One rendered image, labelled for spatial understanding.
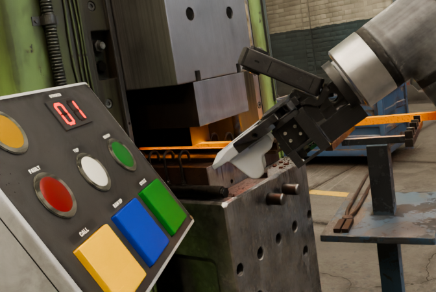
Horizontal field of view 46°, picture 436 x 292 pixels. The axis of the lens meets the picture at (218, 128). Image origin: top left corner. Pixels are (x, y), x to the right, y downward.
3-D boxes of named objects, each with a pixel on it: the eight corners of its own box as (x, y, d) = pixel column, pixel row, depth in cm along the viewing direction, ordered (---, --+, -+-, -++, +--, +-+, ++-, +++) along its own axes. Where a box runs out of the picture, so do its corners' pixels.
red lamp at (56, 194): (85, 207, 55) (78, 169, 55) (50, 222, 52) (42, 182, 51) (67, 206, 57) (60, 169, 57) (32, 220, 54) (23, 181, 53)
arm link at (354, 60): (357, 31, 61) (350, 32, 70) (324, 56, 62) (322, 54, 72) (403, 90, 61) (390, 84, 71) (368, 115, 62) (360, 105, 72)
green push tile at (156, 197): (188, 215, 78) (157, 176, 77) (176, 233, 70) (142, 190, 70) (179, 222, 78) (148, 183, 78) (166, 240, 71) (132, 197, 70)
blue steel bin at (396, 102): (414, 147, 521) (407, 77, 511) (389, 168, 458) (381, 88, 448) (308, 148, 594) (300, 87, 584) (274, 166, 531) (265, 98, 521)
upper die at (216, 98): (249, 110, 123) (243, 71, 122) (200, 126, 107) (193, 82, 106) (126, 119, 148) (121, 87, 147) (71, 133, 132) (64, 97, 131)
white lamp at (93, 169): (119, 183, 65) (113, 150, 65) (91, 194, 61) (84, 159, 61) (102, 182, 67) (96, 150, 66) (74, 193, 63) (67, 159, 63)
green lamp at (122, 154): (143, 165, 75) (138, 136, 74) (121, 173, 71) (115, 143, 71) (128, 165, 77) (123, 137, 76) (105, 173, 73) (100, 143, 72)
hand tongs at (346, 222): (366, 175, 197) (366, 172, 197) (377, 174, 195) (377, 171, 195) (333, 232, 143) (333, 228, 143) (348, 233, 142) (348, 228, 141)
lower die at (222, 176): (257, 172, 126) (253, 138, 124) (211, 196, 110) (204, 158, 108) (135, 170, 150) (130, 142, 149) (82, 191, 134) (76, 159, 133)
